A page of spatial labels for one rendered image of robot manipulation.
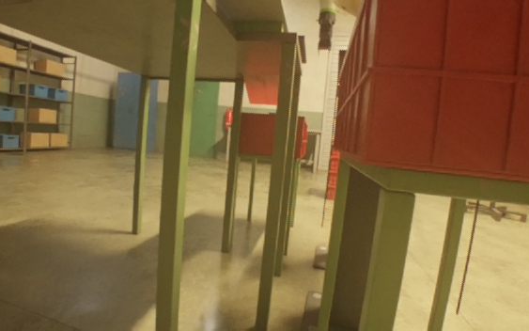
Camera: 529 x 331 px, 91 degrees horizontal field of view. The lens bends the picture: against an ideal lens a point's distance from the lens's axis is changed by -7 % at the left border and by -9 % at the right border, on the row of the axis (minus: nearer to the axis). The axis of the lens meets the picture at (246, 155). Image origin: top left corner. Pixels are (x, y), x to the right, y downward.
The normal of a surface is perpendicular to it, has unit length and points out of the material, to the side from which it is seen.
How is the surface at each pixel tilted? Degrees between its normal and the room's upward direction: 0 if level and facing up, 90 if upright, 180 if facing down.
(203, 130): 90
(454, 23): 90
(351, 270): 90
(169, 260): 90
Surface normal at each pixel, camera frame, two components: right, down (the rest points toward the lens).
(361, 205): -0.30, 0.04
